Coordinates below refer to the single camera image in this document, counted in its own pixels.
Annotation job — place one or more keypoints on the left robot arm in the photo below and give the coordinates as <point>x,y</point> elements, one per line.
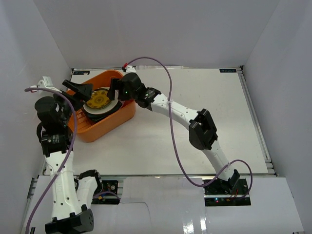
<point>72,197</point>

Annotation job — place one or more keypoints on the black floral square plate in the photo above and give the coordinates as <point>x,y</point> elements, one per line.
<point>95,118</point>

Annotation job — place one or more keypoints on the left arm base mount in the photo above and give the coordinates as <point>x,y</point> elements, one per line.
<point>109,187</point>

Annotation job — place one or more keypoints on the right blue table label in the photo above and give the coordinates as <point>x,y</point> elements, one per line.
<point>222,70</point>

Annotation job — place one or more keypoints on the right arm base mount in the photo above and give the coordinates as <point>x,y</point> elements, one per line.
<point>219,188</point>

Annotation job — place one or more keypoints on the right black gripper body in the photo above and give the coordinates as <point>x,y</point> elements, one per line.
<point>118,84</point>

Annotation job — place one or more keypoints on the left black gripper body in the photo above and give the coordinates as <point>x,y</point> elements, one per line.
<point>65,96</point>

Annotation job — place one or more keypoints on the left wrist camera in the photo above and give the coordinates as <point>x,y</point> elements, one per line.
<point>46,83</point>

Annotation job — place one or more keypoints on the teal square plate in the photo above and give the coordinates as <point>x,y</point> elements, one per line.
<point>116,108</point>

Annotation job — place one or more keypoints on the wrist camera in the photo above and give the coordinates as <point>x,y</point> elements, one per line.
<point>126,68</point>
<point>46,83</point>

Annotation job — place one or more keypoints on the orange plastic bin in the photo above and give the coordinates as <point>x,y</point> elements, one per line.
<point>88,130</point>

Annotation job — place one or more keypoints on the left blue table label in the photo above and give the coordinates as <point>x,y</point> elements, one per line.
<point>78,73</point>

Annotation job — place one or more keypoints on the blue table label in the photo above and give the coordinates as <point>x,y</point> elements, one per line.
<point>222,70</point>
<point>78,73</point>

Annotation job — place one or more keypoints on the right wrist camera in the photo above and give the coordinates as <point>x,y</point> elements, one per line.
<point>126,68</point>

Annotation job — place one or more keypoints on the yellow patterned round plate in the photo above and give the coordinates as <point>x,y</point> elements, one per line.
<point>98,99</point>

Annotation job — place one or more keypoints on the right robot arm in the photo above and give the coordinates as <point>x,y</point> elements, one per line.
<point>200,125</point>

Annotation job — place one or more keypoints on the cream round plate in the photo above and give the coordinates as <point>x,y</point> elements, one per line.
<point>103,110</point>

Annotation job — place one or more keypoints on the white paper sheet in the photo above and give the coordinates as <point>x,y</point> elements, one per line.
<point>144,67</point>

